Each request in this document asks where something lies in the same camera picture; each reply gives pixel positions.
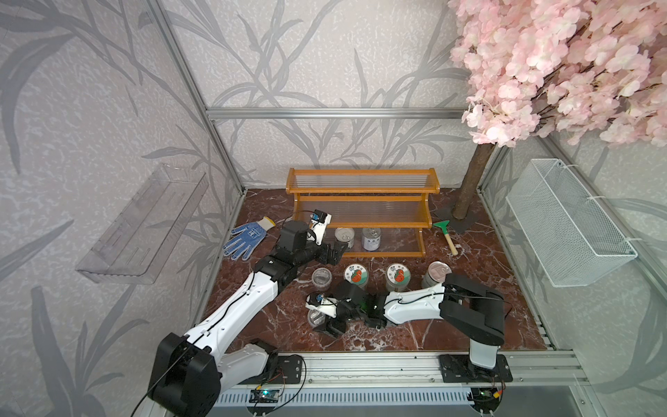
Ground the green wooden-handled garden trowel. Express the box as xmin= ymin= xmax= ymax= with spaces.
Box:
xmin=434 ymin=221 xmax=459 ymax=256

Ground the tomato lid jar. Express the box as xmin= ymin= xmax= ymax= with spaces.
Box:
xmin=344 ymin=263 xmax=369 ymax=289
xmin=386 ymin=263 xmax=411 ymax=292

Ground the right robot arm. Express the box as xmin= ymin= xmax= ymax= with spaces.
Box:
xmin=307 ymin=274 xmax=507 ymax=369

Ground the blue white work glove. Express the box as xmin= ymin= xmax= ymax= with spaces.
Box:
xmin=223 ymin=216 xmax=275 ymax=261

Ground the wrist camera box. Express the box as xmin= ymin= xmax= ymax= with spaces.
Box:
xmin=307 ymin=210 xmax=332 ymax=245
xmin=306 ymin=293 xmax=338 ymax=318

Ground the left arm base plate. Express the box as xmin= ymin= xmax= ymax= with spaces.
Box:
xmin=259 ymin=354 xmax=306 ymax=384

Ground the orange wooden three-tier shelf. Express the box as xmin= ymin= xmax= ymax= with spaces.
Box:
xmin=286 ymin=168 xmax=440 ymax=258

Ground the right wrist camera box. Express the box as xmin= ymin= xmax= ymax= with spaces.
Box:
xmin=306 ymin=293 xmax=338 ymax=318

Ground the clear acrylic wall shelf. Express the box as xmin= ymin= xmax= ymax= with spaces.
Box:
xmin=76 ymin=163 xmax=209 ymax=285

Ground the aluminium wall frame bar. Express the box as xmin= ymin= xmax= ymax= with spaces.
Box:
xmin=206 ymin=108 xmax=465 ymax=121

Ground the right circuit board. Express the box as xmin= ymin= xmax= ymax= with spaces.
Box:
xmin=471 ymin=387 xmax=503 ymax=403

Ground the left circuit board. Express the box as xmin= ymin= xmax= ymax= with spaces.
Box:
xmin=248 ymin=389 xmax=281 ymax=404

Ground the purple label tin can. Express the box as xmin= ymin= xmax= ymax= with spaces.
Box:
xmin=361 ymin=228 xmax=381 ymax=252

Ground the white wire mesh basket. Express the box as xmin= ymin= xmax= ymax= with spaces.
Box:
xmin=507 ymin=158 xmax=637 ymax=288

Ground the pink cherry blossom tree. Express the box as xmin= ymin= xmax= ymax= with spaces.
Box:
xmin=450 ymin=1 xmax=666 ymax=220

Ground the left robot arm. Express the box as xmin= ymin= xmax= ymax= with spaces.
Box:
xmin=146 ymin=210 xmax=347 ymax=416

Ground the aluminium front rail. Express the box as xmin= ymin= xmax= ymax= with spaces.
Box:
xmin=213 ymin=350 xmax=590 ymax=391

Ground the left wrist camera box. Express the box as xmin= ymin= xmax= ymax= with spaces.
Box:
xmin=307 ymin=210 xmax=332 ymax=245

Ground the circuit board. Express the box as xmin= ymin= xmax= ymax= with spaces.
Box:
xmin=248 ymin=389 xmax=281 ymax=404
xmin=471 ymin=387 xmax=503 ymax=403

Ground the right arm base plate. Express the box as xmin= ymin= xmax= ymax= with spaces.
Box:
xmin=438 ymin=354 xmax=513 ymax=383

